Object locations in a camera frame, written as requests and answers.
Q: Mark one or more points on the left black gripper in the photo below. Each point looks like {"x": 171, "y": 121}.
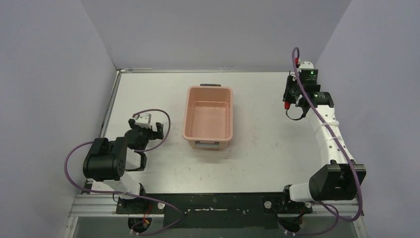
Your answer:
{"x": 150, "y": 132}

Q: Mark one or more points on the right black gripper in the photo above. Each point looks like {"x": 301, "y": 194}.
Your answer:
{"x": 288, "y": 96}

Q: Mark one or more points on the red black screwdriver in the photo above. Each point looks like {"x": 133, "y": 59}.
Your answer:
{"x": 287, "y": 105}

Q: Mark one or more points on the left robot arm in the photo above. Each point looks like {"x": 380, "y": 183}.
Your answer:
{"x": 110, "y": 161}

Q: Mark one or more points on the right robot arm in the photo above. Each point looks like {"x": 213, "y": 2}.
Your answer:
{"x": 339, "y": 173}

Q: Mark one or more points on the pink plastic bin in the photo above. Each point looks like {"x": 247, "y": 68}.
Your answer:
{"x": 208, "y": 119}

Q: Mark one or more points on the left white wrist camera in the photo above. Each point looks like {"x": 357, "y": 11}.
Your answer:
{"x": 143, "y": 120}

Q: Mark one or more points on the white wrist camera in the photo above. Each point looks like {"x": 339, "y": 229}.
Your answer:
{"x": 305, "y": 65}
{"x": 143, "y": 120}

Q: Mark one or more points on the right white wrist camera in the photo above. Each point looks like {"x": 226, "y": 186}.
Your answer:
{"x": 305, "y": 65}

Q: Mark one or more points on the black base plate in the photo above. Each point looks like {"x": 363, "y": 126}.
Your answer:
{"x": 218, "y": 210}

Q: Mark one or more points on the aluminium frame rail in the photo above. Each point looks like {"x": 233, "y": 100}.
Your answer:
{"x": 104, "y": 205}

